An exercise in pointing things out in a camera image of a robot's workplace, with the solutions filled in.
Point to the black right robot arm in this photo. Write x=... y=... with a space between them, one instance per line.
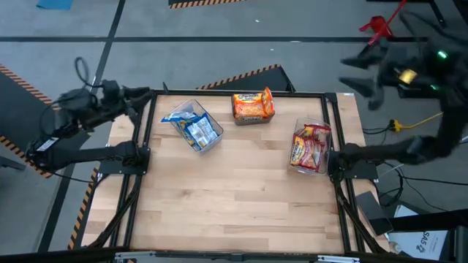
x=384 y=150

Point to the red Maruchan noodle pack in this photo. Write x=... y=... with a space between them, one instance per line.
x=315 y=153
x=318 y=130
x=299 y=149

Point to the yellow-black hazard strip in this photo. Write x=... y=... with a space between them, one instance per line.
x=82 y=208

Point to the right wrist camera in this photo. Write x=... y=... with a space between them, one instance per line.
x=442 y=62

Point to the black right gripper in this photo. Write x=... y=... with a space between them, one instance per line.
x=395 y=58

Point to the dark grey flat box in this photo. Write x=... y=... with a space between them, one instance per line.
x=373 y=212

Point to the orange Maruchan noodle pack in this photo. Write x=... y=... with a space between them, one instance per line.
x=248 y=106
x=268 y=101

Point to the black metal bar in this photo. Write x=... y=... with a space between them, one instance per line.
x=428 y=219

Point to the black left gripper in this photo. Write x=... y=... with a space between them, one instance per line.
x=115 y=96

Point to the white printed paper sheet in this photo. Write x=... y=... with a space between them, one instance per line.
x=417 y=241

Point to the hazard-striped black floor mat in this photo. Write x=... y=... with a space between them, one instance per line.
x=263 y=82
x=204 y=3
x=14 y=109

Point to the silver metal bracket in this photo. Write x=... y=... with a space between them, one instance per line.
x=338 y=259
x=135 y=255

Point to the clear plastic bin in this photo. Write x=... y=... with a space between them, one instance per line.
x=311 y=122
x=190 y=106

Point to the blue floor mat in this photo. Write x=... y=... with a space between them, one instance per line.
x=55 y=3

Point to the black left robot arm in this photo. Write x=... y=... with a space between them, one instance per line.
x=73 y=155

